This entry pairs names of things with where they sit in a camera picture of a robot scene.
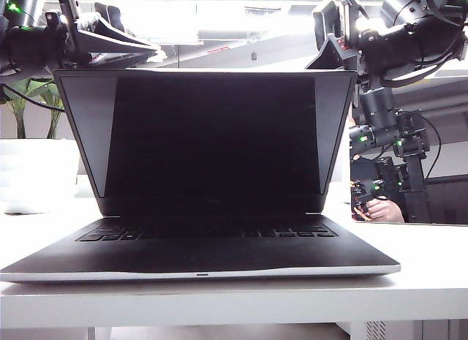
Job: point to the frameless reflective mirror panel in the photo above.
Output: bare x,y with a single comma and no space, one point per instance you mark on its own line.
451,193

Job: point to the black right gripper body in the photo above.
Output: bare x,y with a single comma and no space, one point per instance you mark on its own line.
351,33

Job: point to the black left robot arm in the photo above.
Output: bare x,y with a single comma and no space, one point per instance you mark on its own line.
25,44

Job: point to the long ceiling light bar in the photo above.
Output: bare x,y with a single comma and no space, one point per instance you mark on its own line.
219,22

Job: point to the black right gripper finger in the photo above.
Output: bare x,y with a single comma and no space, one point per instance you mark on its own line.
331,56

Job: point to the red ceiling sign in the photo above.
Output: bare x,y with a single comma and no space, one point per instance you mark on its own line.
218,50

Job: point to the white ribbed plant pot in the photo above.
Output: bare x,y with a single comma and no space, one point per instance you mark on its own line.
36,175

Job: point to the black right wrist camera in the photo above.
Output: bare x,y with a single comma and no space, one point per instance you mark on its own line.
326,22

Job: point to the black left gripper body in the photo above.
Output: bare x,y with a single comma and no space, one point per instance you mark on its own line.
60,44

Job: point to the white cabinet with vent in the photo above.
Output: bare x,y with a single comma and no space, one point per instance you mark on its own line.
402,331

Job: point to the silver Dell laptop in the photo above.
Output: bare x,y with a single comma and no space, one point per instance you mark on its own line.
219,142

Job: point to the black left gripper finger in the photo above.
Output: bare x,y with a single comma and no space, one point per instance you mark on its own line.
117,44
109,14

